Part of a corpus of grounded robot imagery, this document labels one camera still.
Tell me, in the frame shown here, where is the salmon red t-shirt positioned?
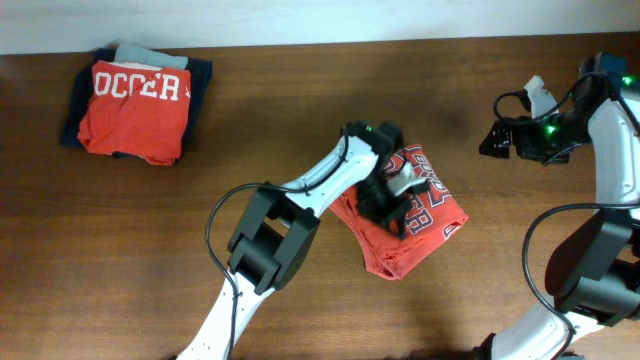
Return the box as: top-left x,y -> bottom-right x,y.
330,144 -> 469,280

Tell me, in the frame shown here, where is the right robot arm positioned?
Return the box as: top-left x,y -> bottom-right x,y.
472,52 -> 639,360

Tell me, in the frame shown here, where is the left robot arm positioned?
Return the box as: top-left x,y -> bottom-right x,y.
175,122 -> 429,360

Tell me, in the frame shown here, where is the folded navy blue garment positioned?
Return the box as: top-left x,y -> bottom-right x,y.
59,48 -> 213,150

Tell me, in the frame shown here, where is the folded grey garment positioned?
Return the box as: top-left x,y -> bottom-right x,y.
114,43 -> 188,70

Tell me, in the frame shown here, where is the right black cable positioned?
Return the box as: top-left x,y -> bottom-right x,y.
492,72 -> 640,360

